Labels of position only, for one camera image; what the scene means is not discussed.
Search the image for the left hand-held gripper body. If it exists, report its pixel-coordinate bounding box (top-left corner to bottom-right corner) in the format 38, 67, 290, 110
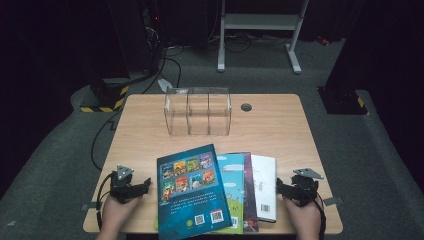
109, 164, 136, 204

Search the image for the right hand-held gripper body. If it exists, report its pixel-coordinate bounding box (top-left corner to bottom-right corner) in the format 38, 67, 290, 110
289, 167, 325, 208

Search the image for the white book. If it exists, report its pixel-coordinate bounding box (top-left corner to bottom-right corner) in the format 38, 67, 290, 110
250, 154, 278, 224

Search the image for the dark blue picture book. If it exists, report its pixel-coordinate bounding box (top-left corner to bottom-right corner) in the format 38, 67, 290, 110
156, 143, 233, 240

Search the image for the clear acrylic book rack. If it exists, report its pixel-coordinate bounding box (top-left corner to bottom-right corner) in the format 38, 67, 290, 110
164, 87, 232, 137

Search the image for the person's left hand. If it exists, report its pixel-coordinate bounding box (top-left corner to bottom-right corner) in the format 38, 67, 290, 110
96, 196, 143, 240

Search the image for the person's right hand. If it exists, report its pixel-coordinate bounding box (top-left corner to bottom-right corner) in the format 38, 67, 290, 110
283, 197, 323, 240

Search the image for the black yellow striped base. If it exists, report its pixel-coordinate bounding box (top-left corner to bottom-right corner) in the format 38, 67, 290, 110
317, 87, 369, 116
79, 78, 130, 113

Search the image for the white tag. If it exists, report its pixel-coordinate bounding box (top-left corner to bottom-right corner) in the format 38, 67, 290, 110
157, 78, 174, 94

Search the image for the black computer tower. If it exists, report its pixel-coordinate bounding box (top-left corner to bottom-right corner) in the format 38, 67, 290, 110
141, 0, 166, 73

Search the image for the white metal stand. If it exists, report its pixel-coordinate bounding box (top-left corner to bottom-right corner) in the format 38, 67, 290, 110
217, 0, 309, 75

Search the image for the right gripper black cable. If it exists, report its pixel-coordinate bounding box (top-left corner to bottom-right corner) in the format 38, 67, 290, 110
313, 193, 327, 240

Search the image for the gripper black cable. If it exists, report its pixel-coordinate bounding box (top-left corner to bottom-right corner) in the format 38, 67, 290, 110
313, 193, 327, 240
95, 173, 114, 231

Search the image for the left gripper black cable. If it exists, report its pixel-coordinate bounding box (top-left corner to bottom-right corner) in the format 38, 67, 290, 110
95, 173, 114, 231

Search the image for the black floor cable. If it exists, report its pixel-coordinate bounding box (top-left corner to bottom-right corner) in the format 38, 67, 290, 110
90, 109, 123, 172
142, 46, 183, 95

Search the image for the black cable bundle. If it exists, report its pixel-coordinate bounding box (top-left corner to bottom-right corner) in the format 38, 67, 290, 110
206, 31, 291, 54

